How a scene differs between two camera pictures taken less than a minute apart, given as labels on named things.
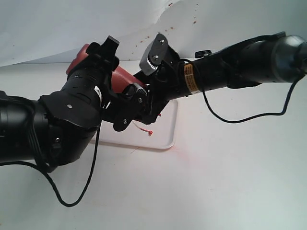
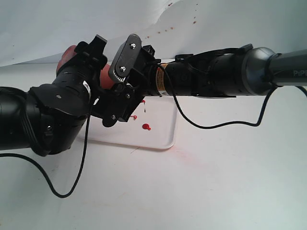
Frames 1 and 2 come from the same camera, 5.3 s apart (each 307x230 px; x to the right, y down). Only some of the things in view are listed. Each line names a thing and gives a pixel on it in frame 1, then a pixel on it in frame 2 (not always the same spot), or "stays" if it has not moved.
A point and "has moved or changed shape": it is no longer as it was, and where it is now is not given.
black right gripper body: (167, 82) to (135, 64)
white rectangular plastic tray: (162, 134) stays
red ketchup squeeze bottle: (121, 78) has moved or changed shape
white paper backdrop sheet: (37, 31) stays
